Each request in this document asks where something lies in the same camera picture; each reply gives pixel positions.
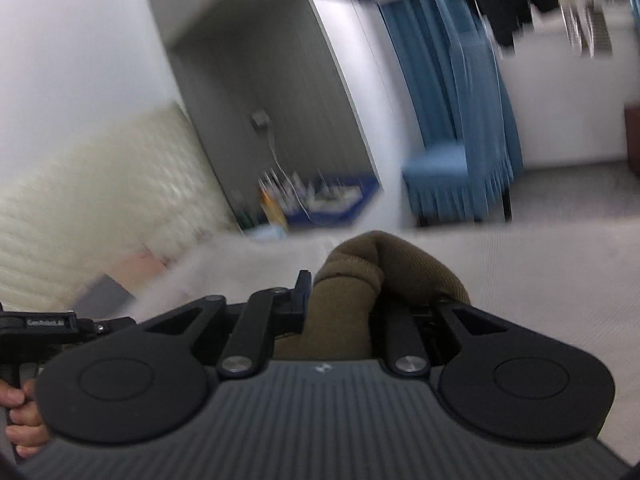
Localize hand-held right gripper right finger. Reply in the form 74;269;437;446
375;292;508;377

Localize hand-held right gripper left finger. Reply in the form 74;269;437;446
142;270;313;378

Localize brown hoodie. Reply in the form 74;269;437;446
272;230;472;361

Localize person's left hand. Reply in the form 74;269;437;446
0;379;51;458

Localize white pillow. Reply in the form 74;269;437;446
135;235;331;321

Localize patchwork pillow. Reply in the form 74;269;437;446
75;252;171;318

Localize cream quilted headboard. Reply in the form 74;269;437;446
0;102;241;311

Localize blue covered chair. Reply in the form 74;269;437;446
402;30;523;226

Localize grey wardrobe cabinet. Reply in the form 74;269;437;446
137;0;383;233

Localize blue curtain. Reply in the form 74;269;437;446
375;0;473;161

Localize striped hanging garment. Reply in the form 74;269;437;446
562;2;615;58

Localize white charger cable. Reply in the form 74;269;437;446
267;127;311;221

